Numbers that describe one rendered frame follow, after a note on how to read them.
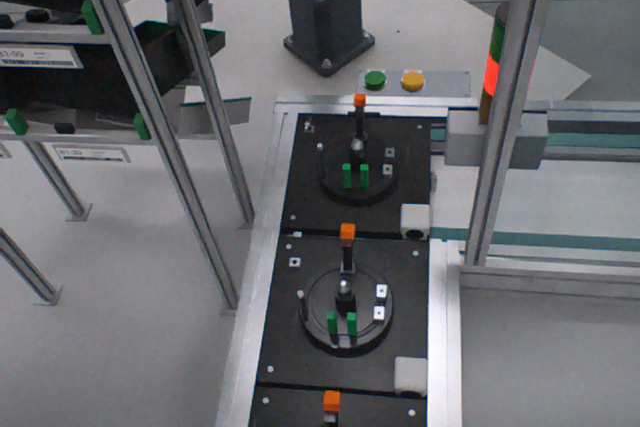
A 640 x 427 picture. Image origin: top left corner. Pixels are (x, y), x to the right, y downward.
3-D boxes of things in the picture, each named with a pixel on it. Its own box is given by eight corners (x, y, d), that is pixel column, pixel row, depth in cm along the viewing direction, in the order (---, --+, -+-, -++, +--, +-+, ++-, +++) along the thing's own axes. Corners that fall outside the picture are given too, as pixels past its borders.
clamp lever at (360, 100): (354, 132, 120) (354, 92, 115) (366, 133, 119) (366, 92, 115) (353, 143, 117) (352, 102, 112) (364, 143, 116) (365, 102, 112)
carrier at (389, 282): (279, 241, 114) (269, 198, 104) (428, 249, 111) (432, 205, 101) (256, 387, 100) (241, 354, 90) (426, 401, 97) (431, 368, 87)
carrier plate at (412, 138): (298, 122, 128) (297, 114, 126) (430, 126, 125) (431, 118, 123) (280, 233, 115) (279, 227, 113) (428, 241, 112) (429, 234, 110)
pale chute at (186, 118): (181, 110, 127) (183, 85, 126) (249, 122, 124) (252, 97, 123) (94, 120, 100) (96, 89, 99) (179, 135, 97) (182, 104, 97)
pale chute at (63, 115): (101, 107, 129) (103, 83, 128) (167, 119, 126) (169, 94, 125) (-7, 116, 102) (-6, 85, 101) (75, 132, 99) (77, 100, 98)
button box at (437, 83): (358, 90, 138) (357, 67, 133) (467, 92, 136) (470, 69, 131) (356, 116, 134) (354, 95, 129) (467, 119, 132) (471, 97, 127)
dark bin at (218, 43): (147, 34, 110) (143, -14, 106) (226, 46, 107) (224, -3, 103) (36, 102, 87) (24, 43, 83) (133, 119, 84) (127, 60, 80)
